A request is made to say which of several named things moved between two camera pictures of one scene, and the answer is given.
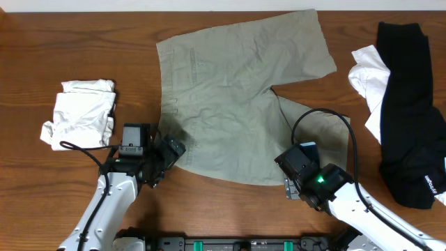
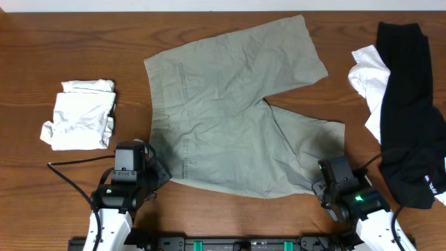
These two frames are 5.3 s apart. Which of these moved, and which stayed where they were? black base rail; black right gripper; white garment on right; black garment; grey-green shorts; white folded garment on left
Moved: black right gripper; grey-green shorts
Stayed: black base rail; white garment on right; black garment; white folded garment on left
